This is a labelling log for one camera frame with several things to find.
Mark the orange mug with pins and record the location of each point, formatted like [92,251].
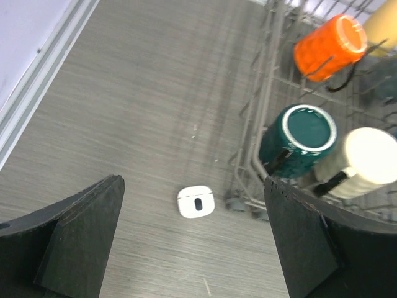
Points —
[338,43]

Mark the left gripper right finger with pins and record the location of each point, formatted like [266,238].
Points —
[326,251]

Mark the grey wire dish rack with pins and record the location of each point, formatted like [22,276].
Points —
[276,83]

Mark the grey mug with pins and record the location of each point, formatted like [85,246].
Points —
[378,86]

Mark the yellow mug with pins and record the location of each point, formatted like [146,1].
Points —
[380,26]

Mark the cream white mug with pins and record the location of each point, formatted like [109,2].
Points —
[367,156]

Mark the dark green mug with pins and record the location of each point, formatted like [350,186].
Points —
[300,136]

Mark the white charging case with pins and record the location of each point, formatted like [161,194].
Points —
[195,202]

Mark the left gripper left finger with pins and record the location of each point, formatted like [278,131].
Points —
[62,250]

